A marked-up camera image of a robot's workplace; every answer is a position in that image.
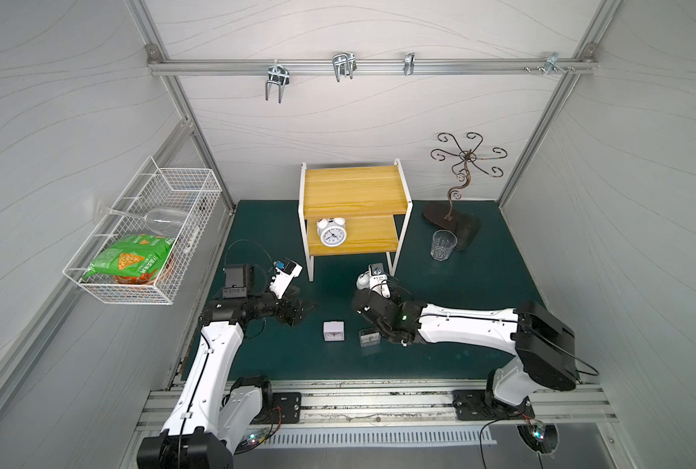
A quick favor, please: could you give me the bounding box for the white twin-bell alarm clock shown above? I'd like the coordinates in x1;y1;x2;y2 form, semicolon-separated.
317;217;347;248

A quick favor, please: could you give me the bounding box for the aluminium top rail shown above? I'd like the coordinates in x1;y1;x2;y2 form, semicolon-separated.
149;57;599;78

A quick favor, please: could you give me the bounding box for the green snack bag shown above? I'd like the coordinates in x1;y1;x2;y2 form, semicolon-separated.
81;234;175;283

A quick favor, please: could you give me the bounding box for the round black fan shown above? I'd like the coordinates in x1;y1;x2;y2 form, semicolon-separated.
517;422;559;455

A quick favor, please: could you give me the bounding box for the small metal hook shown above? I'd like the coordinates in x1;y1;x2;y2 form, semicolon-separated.
403;52;415;76

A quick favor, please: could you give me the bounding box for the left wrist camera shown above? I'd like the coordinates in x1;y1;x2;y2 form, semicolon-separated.
268;258;303;300

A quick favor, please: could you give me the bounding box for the yellow wooden two-tier shelf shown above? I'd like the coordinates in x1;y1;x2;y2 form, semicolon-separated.
298;159;413;281

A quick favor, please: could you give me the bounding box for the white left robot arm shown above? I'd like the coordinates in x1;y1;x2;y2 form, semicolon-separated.
136;258;304;468

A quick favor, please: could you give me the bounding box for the clear drinking glass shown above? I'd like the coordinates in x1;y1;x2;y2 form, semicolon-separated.
430;230;457;262

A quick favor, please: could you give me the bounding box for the metal double hook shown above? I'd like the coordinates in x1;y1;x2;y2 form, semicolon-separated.
332;52;358;82
265;64;290;104

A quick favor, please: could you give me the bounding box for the dark metal jewelry stand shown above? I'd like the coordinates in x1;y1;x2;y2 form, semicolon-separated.
422;132;508;252

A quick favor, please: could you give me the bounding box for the white cube alarm clock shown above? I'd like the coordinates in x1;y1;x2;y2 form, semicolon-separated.
322;320;345;342

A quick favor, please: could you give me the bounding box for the right metal hook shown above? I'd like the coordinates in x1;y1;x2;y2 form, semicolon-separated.
524;52;576;76

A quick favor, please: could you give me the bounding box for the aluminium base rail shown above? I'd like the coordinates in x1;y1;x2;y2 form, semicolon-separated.
272;379;619;428

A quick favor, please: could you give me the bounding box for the clear wine glass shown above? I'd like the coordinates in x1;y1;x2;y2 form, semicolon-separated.
97;205;189;238

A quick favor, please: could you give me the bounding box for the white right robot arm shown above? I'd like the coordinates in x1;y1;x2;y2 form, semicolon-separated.
351;288;580;419

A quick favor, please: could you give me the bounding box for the white wire basket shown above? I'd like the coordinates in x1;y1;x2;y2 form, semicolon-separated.
63;158;221;305

